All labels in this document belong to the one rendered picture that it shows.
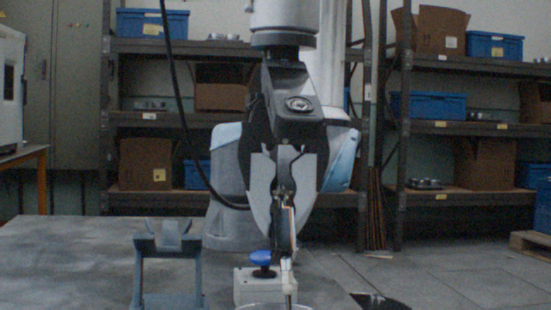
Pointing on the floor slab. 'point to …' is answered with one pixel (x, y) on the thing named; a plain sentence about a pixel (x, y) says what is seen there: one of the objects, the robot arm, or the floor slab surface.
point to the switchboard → (65, 83)
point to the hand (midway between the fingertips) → (281, 226)
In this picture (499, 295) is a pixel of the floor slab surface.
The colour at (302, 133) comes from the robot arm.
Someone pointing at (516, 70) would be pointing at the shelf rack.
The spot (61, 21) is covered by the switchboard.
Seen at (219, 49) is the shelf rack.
